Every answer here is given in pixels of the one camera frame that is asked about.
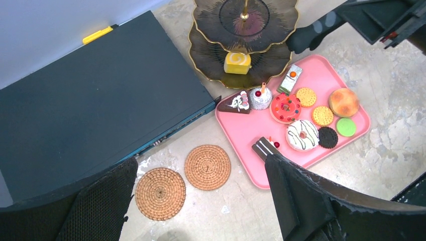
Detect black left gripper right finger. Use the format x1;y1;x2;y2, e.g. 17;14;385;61
265;154;425;240

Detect green macaron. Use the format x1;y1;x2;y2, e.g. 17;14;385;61
336;118;357;137

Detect yellow cracker biscuit lower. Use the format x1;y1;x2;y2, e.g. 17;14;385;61
311;106;334;127

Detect blue network switch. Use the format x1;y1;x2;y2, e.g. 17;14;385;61
1;12;214;207

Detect green matcha cake bar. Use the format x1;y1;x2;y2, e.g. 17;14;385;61
277;64;303;94

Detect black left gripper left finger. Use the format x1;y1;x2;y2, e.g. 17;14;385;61
1;157;138;240

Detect three-tier dark cake stand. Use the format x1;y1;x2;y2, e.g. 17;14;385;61
188;0;299;89

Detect white chocolate drizzled donut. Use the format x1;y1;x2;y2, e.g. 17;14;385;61
286;119;320;152

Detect yellow swirl roll cake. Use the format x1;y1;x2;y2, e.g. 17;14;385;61
224;52;251;75

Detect yellow marker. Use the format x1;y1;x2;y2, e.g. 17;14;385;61
82;24;118;45

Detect silver wrapped cupcake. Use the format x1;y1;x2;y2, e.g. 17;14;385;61
249;82;273;110

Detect pink serving tray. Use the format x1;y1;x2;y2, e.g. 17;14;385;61
216;54;371;189

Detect yellow cracker biscuit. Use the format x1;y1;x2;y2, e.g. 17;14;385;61
295;87;317;107
311;106;334;127

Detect yellow cracker biscuit upper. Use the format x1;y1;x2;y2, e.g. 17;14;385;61
295;87;317;107

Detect chocolate cake slice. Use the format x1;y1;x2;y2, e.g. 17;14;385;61
217;90;251;114

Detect woven rattan coaster right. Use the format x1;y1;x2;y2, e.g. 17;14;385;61
184;145;231;191

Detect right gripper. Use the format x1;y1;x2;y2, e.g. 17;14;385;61
286;0;425;54

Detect golden bread bun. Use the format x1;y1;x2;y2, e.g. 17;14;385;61
328;88;360;117

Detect black chocolate cookie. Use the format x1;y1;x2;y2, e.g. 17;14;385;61
318;127;338;149

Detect woven rattan coaster left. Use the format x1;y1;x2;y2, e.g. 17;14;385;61
135;168;186;221

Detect layered chocolate cake bar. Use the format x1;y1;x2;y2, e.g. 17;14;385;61
252;137;280;162

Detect woven rattan coaster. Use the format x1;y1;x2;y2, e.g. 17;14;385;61
135;168;186;221
184;145;231;191

